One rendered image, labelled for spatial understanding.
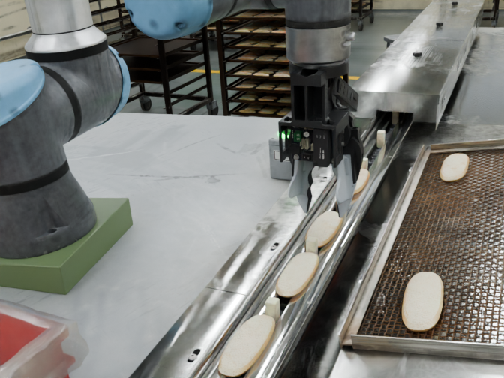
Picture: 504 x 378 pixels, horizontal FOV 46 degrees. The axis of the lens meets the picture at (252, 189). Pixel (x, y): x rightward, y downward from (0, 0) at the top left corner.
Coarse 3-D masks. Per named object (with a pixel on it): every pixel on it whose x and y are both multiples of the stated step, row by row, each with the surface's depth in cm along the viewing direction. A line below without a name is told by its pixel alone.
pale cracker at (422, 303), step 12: (420, 276) 61; (432, 276) 61; (408, 288) 60; (420, 288) 59; (432, 288) 58; (408, 300) 58; (420, 300) 57; (432, 300) 57; (408, 312) 56; (420, 312) 55; (432, 312) 55; (408, 324) 55; (420, 324) 54; (432, 324) 54
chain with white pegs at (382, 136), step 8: (392, 112) 123; (400, 112) 130; (392, 120) 123; (392, 128) 121; (384, 136) 111; (376, 152) 110; (368, 160) 106; (368, 168) 104; (336, 208) 89; (312, 240) 76; (312, 248) 76; (320, 248) 81; (272, 304) 64; (280, 304) 69; (272, 312) 65; (280, 312) 68; (240, 376) 59
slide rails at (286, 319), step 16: (384, 112) 127; (384, 128) 118; (400, 128) 118; (368, 144) 111; (384, 144) 111; (320, 208) 88; (352, 208) 88; (304, 240) 80; (336, 240) 80; (288, 256) 77; (320, 256) 76; (320, 272) 73; (272, 288) 71; (256, 304) 68; (288, 304) 67; (288, 320) 65; (272, 336) 63; (272, 352) 60; (208, 368) 59; (256, 368) 58
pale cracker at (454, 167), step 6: (450, 156) 89; (456, 156) 89; (462, 156) 88; (444, 162) 88; (450, 162) 87; (456, 162) 87; (462, 162) 86; (468, 162) 87; (444, 168) 86; (450, 168) 85; (456, 168) 84; (462, 168) 84; (444, 174) 84; (450, 174) 84; (456, 174) 83; (462, 174) 83; (444, 180) 84; (450, 180) 83; (456, 180) 83
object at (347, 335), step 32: (416, 160) 90; (416, 192) 83; (448, 192) 80; (416, 224) 74; (448, 224) 72; (480, 224) 70; (384, 256) 68; (416, 256) 67; (448, 288) 60; (352, 320) 58; (384, 320) 57; (448, 320) 55; (416, 352) 52; (448, 352) 51; (480, 352) 49
